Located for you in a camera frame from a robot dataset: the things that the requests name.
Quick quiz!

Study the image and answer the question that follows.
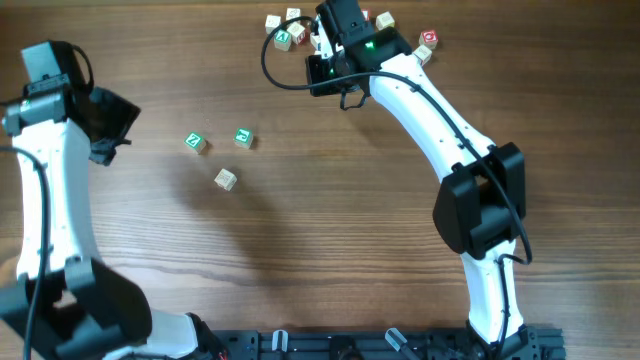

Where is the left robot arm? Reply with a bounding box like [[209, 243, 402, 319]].
[[1, 40, 228, 359]]

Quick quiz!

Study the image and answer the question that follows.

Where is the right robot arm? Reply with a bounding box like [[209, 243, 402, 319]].
[[307, 1, 542, 359]]

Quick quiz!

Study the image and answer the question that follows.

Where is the blue sided wooden block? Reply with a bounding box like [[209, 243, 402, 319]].
[[310, 34, 321, 51]]

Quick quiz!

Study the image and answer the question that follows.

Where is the red sided wooden block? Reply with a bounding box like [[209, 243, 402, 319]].
[[287, 22, 306, 45]]

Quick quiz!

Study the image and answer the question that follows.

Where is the green A letter block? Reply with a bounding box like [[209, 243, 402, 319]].
[[273, 30, 292, 52]]

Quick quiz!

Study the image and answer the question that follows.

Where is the wooden block yellow sided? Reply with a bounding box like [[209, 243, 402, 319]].
[[286, 8, 301, 20]]

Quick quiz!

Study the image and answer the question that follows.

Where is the plain wooden block top left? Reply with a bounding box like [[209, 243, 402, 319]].
[[265, 14, 282, 35]]

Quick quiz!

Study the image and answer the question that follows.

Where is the yellow S wooden block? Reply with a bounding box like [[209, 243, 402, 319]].
[[375, 11, 396, 31]]

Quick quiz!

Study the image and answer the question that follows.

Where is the green Z block far left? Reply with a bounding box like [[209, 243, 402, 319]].
[[184, 132, 207, 154]]

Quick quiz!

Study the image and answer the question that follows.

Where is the green J letter block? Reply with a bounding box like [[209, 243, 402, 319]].
[[234, 128, 254, 149]]

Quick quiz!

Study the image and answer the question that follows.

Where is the red A sided block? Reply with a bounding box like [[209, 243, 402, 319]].
[[413, 45, 433, 67]]

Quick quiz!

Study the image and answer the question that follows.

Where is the red O letter block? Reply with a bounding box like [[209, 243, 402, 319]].
[[419, 30, 439, 50]]

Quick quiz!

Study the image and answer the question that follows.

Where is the red sided picture block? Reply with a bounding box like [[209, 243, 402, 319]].
[[214, 168, 237, 191]]

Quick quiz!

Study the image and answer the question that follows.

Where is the right camera cable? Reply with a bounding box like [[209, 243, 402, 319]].
[[260, 15, 534, 359]]

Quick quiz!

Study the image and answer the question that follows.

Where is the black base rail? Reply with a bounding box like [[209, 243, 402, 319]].
[[209, 325, 567, 360]]

